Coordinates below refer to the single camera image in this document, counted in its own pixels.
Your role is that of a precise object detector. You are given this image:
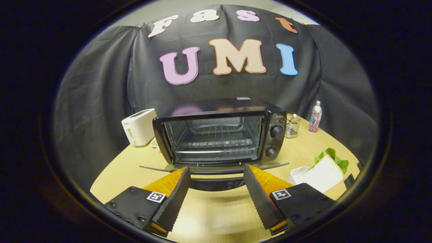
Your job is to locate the white plastic tray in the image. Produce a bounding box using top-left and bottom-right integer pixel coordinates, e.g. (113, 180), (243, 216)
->
(286, 166), (310, 185)

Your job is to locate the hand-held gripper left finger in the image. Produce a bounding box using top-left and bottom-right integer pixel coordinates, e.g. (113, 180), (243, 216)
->
(104, 166), (192, 237)

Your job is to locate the clear wire holder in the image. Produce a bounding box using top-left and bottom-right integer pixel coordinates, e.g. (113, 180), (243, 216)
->
(285, 114), (301, 138)

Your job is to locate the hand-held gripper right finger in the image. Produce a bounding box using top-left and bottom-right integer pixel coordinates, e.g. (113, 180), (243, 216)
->
(243, 164), (339, 236)

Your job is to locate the white pop-up toaster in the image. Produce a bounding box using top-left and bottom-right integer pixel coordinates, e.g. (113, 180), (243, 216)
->
(121, 108), (158, 146)

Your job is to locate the sandwich with lettuce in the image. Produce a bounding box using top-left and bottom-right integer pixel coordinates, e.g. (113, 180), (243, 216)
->
(296, 148), (349, 194)

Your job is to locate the black backdrop cloth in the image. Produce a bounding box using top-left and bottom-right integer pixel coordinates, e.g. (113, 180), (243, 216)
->
(54, 4), (379, 193)

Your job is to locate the white pink-label bottle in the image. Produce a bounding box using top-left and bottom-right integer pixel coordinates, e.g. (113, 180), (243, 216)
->
(308, 100), (322, 133)

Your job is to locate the black toaster oven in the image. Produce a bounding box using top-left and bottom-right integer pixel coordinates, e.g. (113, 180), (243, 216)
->
(139, 97), (290, 192)

